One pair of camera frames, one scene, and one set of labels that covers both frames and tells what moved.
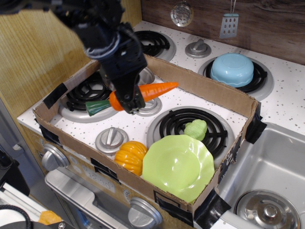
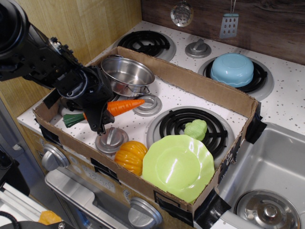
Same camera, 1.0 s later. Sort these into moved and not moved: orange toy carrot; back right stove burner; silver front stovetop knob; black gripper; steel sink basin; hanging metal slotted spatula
Moved: black gripper; orange toy carrot
Not moved: steel sink basin; silver front stovetop knob; back right stove burner; hanging metal slotted spatula
